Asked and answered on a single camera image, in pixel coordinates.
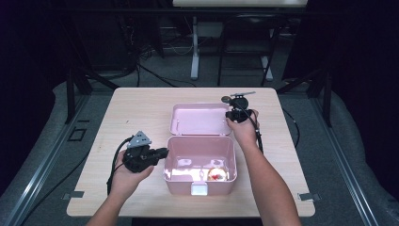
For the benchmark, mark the black metal frame stand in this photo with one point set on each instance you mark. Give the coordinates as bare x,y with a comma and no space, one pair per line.
71,94
327,97

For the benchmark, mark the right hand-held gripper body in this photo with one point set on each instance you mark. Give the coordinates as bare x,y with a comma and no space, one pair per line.
240,115

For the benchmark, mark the person's right hand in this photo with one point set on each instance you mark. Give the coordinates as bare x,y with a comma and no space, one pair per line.
244,132

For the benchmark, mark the round pastry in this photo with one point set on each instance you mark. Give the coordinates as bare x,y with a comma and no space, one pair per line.
217,174

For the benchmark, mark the pink plastic lidded box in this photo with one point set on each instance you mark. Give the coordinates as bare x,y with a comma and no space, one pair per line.
200,147

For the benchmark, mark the person's left hand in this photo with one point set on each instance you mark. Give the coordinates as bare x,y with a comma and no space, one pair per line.
125,182

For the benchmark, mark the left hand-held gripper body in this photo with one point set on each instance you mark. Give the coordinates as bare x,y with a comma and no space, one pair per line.
138,157

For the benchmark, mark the white desk top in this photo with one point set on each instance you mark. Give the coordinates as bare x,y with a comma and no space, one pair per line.
240,3

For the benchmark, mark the aluminium floor rail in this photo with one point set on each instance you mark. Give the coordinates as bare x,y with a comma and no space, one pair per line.
345,160
47,160

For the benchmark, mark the black chair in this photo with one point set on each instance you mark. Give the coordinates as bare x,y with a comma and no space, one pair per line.
251,22

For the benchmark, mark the white desk leg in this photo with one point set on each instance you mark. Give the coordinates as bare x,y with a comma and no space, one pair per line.
267,67
195,53

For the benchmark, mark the grey metal table bracket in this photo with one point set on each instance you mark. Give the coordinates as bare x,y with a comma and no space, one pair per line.
309,197
72,195

